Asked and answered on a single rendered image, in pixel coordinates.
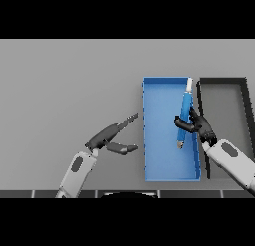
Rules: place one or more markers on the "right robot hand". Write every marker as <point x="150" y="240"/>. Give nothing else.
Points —
<point x="199" y="125"/>

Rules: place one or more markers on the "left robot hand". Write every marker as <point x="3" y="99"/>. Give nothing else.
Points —
<point x="107" y="137"/>

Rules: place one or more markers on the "blue pipe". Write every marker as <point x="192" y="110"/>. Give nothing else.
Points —
<point x="184" y="114"/>

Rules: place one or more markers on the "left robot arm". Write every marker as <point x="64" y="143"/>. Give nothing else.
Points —
<point x="77" y="172"/>

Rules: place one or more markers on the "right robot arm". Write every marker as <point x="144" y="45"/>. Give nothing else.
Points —
<point x="232" y="162"/>

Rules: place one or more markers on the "dark grey bin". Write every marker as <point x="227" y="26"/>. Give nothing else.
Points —
<point x="225" y="114"/>

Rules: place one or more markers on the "blue bin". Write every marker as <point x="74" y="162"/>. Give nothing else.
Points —
<point x="166" y="140"/>

